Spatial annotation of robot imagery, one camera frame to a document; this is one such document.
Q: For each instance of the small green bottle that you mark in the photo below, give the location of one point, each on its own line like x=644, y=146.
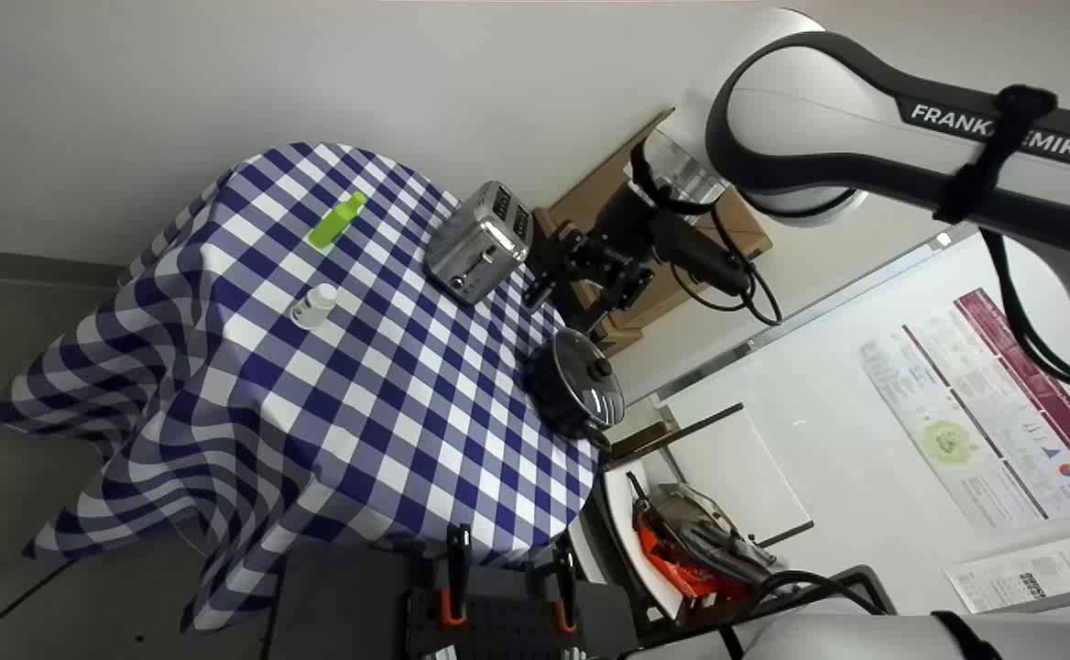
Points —
x=337, y=223

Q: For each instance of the printed poster sheet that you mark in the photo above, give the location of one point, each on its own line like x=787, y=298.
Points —
x=989, y=404

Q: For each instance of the orange and black tool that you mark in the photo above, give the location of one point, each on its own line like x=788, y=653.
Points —
x=687, y=550

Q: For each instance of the black cooking pot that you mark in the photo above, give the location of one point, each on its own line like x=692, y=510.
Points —
x=541, y=390

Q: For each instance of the small white bottle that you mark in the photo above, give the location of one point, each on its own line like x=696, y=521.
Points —
x=313, y=303

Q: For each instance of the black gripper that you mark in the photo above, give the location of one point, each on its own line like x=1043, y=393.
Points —
x=619, y=250

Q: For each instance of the blue white checkered tablecloth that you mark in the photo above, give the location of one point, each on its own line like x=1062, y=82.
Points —
x=318, y=415

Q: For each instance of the silver two-slot toaster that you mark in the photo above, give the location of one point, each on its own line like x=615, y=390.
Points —
x=477, y=242

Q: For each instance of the large plain cardboard box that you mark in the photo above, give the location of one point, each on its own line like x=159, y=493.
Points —
x=594, y=193

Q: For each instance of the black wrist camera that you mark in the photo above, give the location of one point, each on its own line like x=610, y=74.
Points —
x=703, y=250

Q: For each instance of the white printed paper sheet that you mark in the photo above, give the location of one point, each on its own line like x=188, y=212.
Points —
x=1043, y=571

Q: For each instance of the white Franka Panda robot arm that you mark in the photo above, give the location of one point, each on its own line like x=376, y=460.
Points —
x=831, y=114

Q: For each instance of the black glass pot lid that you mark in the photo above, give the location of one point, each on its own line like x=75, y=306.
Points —
x=592, y=379

